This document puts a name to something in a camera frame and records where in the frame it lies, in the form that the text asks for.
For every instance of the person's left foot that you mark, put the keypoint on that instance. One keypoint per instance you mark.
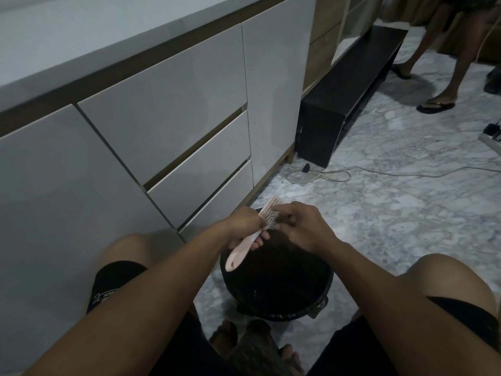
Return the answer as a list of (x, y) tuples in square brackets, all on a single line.
[(224, 336)]

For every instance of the wide white cabinet door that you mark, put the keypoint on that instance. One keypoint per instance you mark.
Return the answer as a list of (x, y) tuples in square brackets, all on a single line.
[(58, 238)]

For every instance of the person's left leg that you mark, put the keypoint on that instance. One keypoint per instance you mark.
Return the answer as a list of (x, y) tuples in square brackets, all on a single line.
[(125, 250)]

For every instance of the black power adapter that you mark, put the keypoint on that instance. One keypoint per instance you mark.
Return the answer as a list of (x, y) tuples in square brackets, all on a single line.
[(493, 131)]

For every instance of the person's foot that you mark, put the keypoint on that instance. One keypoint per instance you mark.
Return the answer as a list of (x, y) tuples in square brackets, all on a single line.
[(224, 336), (291, 360)]

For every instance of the person's black shorts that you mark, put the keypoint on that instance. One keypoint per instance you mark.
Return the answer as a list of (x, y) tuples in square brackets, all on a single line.
[(113, 285)]

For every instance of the white power strip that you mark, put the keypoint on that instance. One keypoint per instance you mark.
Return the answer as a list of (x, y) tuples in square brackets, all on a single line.
[(492, 142)]

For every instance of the black round trash bin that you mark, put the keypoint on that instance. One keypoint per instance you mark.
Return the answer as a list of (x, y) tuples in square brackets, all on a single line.
[(278, 281)]

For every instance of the person's left forearm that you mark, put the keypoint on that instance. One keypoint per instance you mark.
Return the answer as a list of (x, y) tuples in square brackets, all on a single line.
[(137, 309)]

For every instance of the person's right foot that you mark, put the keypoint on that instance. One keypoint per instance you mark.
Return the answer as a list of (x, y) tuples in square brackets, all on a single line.
[(291, 360)]

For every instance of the tall white drawer front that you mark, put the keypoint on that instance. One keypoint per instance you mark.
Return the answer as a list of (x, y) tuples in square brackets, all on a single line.
[(168, 105)]

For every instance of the brown sofa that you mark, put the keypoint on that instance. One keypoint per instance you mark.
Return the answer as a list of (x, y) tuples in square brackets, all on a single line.
[(485, 39)]

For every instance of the person's right forearm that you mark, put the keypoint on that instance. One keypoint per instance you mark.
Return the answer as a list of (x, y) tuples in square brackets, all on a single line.
[(411, 321)]

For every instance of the dark lattice plastic lid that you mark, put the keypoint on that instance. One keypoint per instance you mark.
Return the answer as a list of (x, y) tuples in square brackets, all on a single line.
[(258, 352)]

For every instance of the person's leg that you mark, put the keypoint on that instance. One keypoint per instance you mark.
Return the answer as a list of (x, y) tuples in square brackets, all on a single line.
[(450, 276), (125, 250)]

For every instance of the person's right hand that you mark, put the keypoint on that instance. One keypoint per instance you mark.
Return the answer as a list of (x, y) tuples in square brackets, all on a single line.
[(309, 229)]

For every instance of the black low tv bench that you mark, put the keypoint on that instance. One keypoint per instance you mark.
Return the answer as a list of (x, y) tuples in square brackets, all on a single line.
[(344, 93)]

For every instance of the white drawer cabinet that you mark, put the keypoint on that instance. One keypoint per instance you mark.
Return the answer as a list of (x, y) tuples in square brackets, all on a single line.
[(58, 39)]

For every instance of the person's left hand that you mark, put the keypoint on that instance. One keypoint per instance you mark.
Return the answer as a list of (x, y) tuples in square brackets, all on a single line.
[(244, 227)]

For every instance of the pink hairbrush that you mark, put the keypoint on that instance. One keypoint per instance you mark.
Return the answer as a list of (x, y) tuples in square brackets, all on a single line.
[(250, 238)]

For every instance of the small black plug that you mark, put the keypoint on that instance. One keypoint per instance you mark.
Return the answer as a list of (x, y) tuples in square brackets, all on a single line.
[(306, 168)]

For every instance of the person's right leg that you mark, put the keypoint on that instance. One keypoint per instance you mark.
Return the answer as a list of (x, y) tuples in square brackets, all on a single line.
[(450, 276)]

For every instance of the narrow white cabinet door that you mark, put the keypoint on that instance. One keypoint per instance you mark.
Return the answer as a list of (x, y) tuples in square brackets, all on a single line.
[(278, 86)]

